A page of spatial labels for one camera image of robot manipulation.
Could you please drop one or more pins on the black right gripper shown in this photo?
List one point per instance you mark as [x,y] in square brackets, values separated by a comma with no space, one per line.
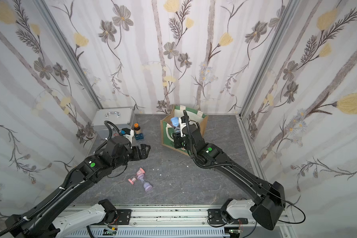
[181,141]

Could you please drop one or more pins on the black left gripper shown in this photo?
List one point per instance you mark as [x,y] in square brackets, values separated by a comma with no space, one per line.
[135,151]

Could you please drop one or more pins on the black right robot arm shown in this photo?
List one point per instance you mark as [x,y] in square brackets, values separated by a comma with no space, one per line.
[267,200]

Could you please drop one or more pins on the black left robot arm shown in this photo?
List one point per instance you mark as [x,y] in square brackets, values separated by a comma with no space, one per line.
[116,151]

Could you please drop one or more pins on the pink hourglass front left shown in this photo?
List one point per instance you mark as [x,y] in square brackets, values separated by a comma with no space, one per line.
[138,174]

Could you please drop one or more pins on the green burlap canvas bag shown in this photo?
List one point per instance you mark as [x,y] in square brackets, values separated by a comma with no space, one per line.
[172,127]

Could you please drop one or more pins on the purple hourglass front left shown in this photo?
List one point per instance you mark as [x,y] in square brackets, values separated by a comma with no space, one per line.
[147,186]

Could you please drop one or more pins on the brown bottle orange cap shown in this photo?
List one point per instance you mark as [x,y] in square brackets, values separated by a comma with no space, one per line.
[137,128]

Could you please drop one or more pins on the silver metal case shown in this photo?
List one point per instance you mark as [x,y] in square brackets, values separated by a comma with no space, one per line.
[121,117]

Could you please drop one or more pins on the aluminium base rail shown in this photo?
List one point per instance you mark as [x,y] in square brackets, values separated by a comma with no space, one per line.
[183,221]

